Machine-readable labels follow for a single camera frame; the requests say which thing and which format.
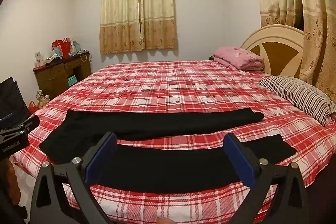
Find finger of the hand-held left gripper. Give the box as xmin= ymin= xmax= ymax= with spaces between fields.
xmin=19 ymin=116 xmax=40 ymax=133

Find beige window curtain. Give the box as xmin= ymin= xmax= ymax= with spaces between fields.
xmin=99 ymin=0 xmax=178 ymax=55

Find black pants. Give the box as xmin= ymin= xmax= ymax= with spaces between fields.
xmin=39 ymin=108 xmax=298 ymax=194

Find cream and brown headboard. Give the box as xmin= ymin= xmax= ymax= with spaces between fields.
xmin=240 ymin=25 xmax=306 ymax=80

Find bed with red plaid sheet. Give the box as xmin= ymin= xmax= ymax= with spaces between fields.
xmin=12 ymin=60 xmax=336 ymax=224

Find pink pillow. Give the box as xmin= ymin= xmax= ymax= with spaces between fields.
xmin=213 ymin=47 xmax=264 ymax=72

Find striped pillow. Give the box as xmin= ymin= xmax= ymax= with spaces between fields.
xmin=259 ymin=76 xmax=336 ymax=127

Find white and teal paper bag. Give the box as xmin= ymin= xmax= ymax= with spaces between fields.
xmin=70 ymin=39 xmax=81 ymax=54

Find black fabric chair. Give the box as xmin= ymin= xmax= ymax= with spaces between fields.
xmin=0 ymin=77 xmax=31 ymax=125

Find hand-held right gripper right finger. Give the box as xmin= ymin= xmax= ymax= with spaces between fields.
xmin=224 ymin=133 xmax=311 ymax=224

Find red plastic bag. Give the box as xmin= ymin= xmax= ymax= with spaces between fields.
xmin=28 ymin=101 xmax=39 ymax=115

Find brown wooden dresser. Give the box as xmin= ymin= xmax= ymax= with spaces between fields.
xmin=33 ymin=51 xmax=92 ymax=100

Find red gift bag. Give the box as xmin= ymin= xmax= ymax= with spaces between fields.
xmin=52 ymin=38 xmax=71 ymax=58

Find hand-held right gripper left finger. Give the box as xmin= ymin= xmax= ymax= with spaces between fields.
xmin=28 ymin=132 xmax=117 ymax=224

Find patterned shopping bag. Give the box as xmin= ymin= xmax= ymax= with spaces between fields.
xmin=36 ymin=90 xmax=51 ymax=109

